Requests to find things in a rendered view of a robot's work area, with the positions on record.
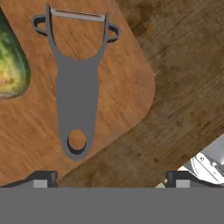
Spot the wooden cutting board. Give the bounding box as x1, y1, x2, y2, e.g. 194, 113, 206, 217
0, 0, 157, 187

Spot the white and grey object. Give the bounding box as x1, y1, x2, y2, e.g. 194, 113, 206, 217
178, 134, 224, 186

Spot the green cucumber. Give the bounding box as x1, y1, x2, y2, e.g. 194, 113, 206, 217
0, 7, 32, 100

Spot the grey vegetable peeler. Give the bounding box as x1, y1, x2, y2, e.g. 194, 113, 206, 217
31, 3, 121, 162

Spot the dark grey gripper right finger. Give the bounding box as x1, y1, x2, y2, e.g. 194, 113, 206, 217
165, 171, 224, 189

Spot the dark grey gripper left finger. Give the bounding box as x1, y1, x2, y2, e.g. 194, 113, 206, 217
0, 171, 59, 189

